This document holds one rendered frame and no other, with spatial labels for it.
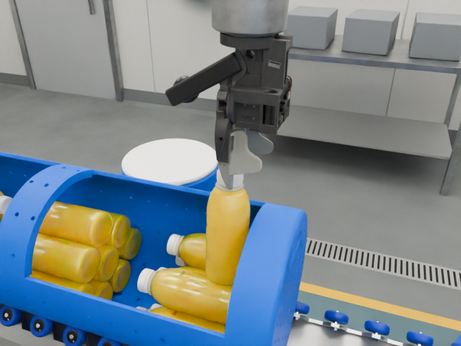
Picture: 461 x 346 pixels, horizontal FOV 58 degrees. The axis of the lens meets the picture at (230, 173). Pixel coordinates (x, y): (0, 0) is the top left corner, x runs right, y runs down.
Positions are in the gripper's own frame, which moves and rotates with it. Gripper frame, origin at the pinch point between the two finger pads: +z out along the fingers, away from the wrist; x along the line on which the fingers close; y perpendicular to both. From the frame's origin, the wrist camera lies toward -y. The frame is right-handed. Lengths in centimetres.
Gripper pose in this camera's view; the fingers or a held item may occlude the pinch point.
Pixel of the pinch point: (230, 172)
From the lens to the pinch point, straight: 61.2
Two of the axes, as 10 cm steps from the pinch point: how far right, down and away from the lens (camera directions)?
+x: 3.3, -4.6, 8.2
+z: -0.1, 8.7, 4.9
